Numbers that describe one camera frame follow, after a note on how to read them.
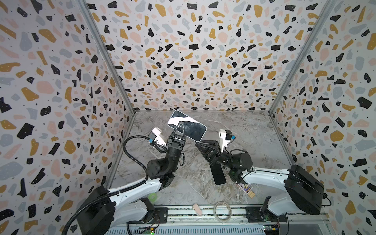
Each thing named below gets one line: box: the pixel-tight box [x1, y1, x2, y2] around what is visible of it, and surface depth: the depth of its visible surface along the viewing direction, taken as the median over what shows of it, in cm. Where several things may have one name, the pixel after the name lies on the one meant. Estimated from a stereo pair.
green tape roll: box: [147, 192, 158, 203], surface depth 81 cm
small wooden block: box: [247, 190, 256, 199], surface depth 81 cm
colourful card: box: [236, 183, 255, 194], surface depth 83 cm
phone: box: [167, 109, 208, 142], surface depth 59 cm
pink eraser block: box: [191, 203, 203, 218], surface depth 76 cm
